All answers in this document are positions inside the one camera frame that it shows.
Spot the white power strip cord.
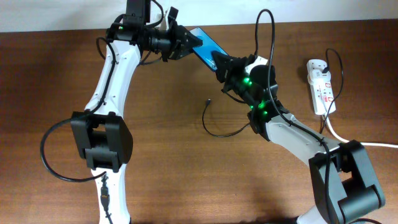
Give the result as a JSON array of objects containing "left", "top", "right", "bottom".
[{"left": 324, "top": 115, "right": 398, "bottom": 149}]

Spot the white power strip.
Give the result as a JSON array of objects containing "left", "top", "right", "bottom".
[{"left": 307, "top": 59, "right": 336, "bottom": 115}]

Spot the white USB charger plug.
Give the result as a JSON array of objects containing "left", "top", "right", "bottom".
[{"left": 307, "top": 68, "right": 331, "bottom": 85}]

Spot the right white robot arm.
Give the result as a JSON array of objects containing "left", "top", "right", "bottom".
[{"left": 211, "top": 51, "right": 386, "bottom": 223}]

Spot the blue screen Galaxy smartphone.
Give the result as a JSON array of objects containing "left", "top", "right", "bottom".
[{"left": 190, "top": 27, "right": 228, "bottom": 72}]

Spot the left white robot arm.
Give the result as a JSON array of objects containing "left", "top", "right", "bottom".
[{"left": 71, "top": 1, "right": 202, "bottom": 223}]

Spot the black USB charging cable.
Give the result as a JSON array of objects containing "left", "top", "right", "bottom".
[{"left": 201, "top": 48, "right": 345, "bottom": 138}]

